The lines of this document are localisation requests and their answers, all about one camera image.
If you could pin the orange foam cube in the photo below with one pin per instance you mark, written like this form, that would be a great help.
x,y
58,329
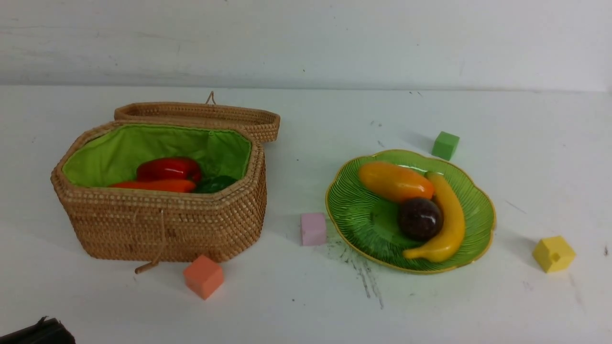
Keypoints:
x,y
203,276

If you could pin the orange yellow mango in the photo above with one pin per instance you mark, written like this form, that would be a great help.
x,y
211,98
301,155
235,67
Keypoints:
x,y
393,182

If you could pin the yellow foam cube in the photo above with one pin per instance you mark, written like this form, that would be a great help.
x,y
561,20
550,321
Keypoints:
x,y
553,254

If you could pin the woven wicker basket lid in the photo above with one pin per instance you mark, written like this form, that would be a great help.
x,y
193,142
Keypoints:
x,y
262,125

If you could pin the purple mangosteen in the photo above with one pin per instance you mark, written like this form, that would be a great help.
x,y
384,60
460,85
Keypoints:
x,y
419,219

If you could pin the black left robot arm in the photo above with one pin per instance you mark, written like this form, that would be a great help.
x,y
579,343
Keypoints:
x,y
44,331

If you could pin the orange carrot with green leaves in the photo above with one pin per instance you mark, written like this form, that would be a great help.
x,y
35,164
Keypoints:
x,y
162,185

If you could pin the woven wicker basket green lining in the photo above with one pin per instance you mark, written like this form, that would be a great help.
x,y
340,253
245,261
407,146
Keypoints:
x,y
155,225

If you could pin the green foam cube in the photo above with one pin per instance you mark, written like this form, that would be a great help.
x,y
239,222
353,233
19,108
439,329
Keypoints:
x,y
445,145

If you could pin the pink foam cube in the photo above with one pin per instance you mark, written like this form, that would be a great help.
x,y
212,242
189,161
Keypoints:
x,y
313,229

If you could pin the green chayote squash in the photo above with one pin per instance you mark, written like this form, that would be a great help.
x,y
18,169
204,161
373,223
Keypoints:
x,y
214,184

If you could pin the red bell pepper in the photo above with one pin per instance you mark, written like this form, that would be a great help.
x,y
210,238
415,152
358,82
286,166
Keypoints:
x,y
169,168

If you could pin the green leaf-shaped glass plate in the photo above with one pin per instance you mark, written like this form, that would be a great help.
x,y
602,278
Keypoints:
x,y
367,223

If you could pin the yellow banana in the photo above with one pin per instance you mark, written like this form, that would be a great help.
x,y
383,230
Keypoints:
x,y
448,241

